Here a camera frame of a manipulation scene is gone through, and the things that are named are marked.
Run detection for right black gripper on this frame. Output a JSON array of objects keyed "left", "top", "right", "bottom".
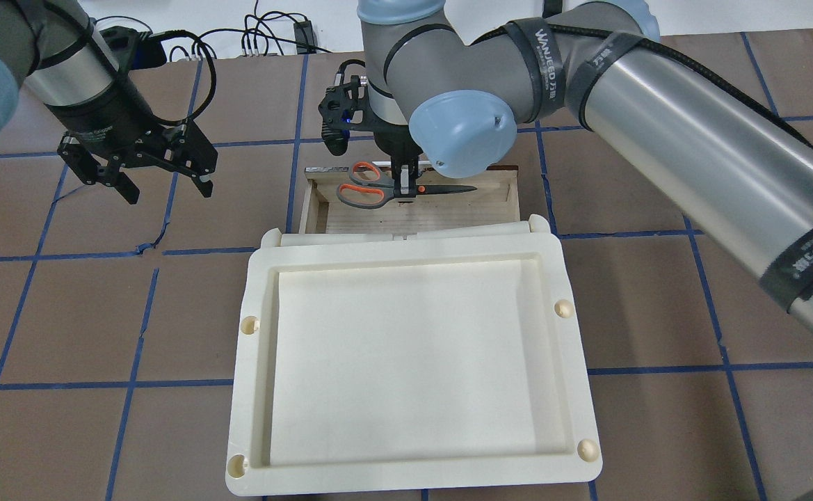
[{"left": 375, "top": 128, "right": 423, "bottom": 203}]

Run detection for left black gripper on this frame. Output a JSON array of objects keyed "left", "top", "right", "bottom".
[{"left": 57, "top": 118, "right": 218, "bottom": 205}]

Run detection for orange grey scissors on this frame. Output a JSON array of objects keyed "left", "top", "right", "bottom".
[{"left": 336, "top": 161, "right": 476, "bottom": 209}]

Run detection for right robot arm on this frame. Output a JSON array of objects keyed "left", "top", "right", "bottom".
[{"left": 357, "top": 1, "right": 813, "bottom": 332}]

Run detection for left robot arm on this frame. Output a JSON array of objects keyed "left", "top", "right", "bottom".
[{"left": 0, "top": 1, "right": 218, "bottom": 204}]

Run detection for black power adapter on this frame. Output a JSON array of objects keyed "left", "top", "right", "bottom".
[{"left": 293, "top": 20, "right": 315, "bottom": 50}]

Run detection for cream plastic tray lid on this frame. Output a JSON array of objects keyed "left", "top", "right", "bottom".
[{"left": 225, "top": 215, "right": 603, "bottom": 497}]

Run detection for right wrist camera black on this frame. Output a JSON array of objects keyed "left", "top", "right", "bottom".
[{"left": 318, "top": 70, "right": 371, "bottom": 157}]

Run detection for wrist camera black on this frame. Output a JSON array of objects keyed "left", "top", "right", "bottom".
[
  {"left": 100, "top": 26, "right": 168, "bottom": 73},
  {"left": 318, "top": 70, "right": 371, "bottom": 157}
]

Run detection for wooden drawer with white handle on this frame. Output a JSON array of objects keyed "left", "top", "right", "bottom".
[{"left": 298, "top": 161, "right": 520, "bottom": 235}]

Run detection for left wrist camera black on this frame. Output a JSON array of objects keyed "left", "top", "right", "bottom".
[{"left": 100, "top": 26, "right": 168, "bottom": 73}]

